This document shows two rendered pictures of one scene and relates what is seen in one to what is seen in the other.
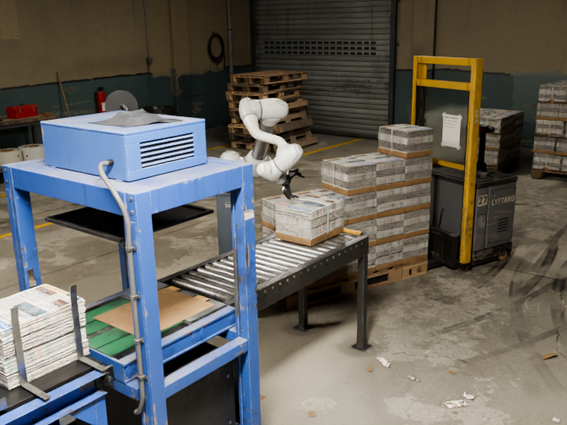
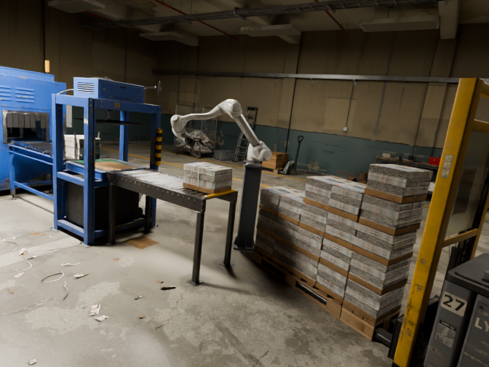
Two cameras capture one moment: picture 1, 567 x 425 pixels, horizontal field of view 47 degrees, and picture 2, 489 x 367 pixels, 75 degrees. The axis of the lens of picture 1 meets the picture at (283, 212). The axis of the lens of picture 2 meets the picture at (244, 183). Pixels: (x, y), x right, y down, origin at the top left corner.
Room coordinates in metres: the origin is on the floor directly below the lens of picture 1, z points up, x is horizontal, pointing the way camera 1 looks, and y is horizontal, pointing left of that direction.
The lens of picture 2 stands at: (4.06, -3.21, 1.53)
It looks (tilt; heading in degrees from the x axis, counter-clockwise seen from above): 12 degrees down; 82
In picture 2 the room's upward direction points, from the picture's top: 6 degrees clockwise
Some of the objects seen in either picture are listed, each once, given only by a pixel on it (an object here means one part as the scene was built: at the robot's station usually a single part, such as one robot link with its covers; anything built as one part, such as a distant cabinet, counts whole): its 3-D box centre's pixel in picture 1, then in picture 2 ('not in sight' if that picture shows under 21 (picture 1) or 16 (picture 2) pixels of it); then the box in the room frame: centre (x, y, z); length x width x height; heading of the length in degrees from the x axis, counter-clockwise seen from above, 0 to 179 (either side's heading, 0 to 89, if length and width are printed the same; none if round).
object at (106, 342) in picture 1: (139, 324); (108, 168); (2.92, 0.71, 0.75); 0.70 x 0.65 x 0.10; 141
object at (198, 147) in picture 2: not in sight; (195, 131); (3.64, 8.04, 0.85); 1.21 x 0.83 x 1.71; 141
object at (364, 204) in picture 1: (334, 240); (308, 242); (5.12, -0.42, 0.42); 1.17 x 0.39 x 0.83; 121
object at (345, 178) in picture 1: (348, 175); (330, 192); (5.20, -0.54, 0.95); 0.38 x 0.29 x 0.23; 30
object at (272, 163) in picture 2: not in sight; (267, 160); (5.96, 6.45, 0.28); 1.20 x 0.83 x 0.57; 141
